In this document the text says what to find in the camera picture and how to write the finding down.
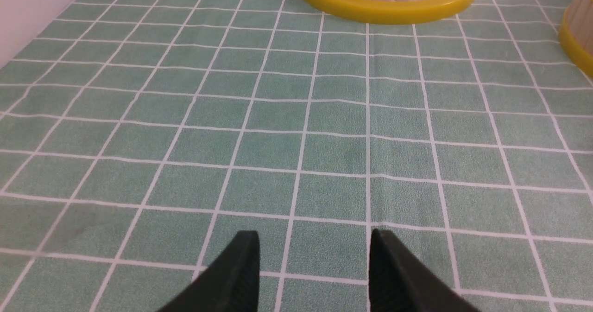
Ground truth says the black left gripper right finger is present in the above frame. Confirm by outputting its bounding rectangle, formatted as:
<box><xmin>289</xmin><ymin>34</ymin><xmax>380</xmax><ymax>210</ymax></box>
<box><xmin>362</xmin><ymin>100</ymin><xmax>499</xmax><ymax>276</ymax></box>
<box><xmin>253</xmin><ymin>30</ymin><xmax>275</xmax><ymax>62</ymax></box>
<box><xmin>369</xmin><ymin>228</ymin><xmax>478</xmax><ymax>312</ymax></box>

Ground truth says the green checkered tablecloth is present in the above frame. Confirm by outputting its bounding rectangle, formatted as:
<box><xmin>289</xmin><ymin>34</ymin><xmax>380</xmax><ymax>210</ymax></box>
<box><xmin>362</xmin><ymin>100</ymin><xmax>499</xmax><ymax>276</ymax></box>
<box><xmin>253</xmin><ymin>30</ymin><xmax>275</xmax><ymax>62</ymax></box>
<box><xmin>0</xmin><ymin>0</ymin><xmax>593</xmax><ymax>312</ymax></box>

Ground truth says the yellow rimmed bamboo steamer basket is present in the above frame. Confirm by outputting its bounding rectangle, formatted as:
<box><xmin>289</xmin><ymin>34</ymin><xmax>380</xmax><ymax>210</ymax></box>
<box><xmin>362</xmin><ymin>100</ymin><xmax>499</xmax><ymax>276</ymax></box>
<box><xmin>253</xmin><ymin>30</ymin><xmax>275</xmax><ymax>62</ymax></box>
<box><xmin>558</xmin><ymin>0</ymin><xmax>593</xmax><ymax>78</ymax></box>

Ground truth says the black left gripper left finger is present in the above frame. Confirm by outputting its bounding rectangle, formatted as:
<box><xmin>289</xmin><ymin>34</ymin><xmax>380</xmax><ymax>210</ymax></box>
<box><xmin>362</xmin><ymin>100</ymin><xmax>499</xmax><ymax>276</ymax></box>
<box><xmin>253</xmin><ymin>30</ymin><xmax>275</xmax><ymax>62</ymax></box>
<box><xmin>159</xmin><ymin>230</ymin><xmax>260</xmax><ymax>312</ymax></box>

